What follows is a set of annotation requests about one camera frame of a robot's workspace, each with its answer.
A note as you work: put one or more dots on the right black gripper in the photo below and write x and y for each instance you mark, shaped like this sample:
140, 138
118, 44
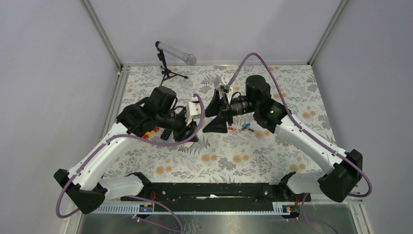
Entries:
219, 124

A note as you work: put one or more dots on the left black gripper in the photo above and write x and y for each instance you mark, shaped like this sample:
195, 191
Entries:
187, 129

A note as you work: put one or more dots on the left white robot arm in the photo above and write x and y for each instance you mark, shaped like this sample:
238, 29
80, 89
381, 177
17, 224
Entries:
83, 187

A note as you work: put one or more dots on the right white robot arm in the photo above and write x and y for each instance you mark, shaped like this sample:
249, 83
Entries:
340, 168

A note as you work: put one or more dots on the black remote control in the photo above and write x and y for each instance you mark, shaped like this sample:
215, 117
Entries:
166, 134

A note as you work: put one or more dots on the orange toy car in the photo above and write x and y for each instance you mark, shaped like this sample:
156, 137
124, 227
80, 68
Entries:
149, 133

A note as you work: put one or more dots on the floral table mat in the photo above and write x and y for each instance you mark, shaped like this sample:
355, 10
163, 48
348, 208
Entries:
238, 156

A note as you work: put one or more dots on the grey microphone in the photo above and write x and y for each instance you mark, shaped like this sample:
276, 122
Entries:
188, 59

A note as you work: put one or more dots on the black tripod microphone stand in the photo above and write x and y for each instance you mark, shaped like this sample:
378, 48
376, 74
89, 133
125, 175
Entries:
167, 73

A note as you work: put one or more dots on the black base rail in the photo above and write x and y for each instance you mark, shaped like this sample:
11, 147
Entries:
257, 191

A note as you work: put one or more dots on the grey slotted cable duct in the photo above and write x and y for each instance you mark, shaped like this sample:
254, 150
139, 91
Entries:
198, 207

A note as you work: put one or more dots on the aluminium frame post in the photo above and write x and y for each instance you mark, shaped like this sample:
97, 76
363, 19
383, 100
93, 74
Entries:
102, 33

